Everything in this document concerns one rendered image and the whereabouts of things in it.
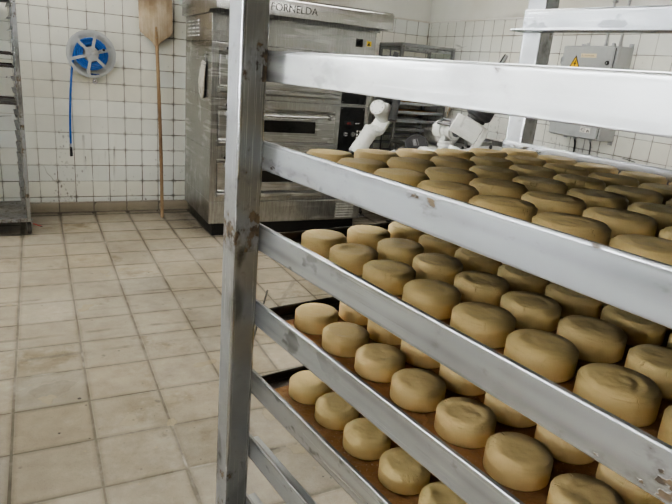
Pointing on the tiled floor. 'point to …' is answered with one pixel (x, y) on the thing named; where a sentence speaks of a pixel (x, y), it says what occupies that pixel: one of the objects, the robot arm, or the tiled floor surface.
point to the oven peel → (162, 25)
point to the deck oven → (274, 108)
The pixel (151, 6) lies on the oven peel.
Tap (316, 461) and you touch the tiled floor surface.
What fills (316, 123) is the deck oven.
